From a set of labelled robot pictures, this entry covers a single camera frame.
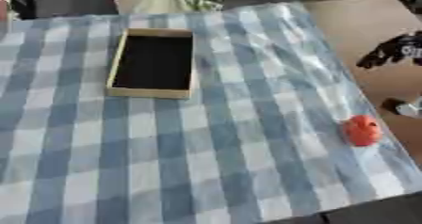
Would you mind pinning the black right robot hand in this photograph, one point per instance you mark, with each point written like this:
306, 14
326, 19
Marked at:
393, 50

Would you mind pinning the orange toy fruit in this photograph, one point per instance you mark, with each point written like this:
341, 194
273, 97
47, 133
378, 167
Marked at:
362, 130

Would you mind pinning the tan cardboard box black inside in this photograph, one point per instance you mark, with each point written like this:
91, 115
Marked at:
154, 63

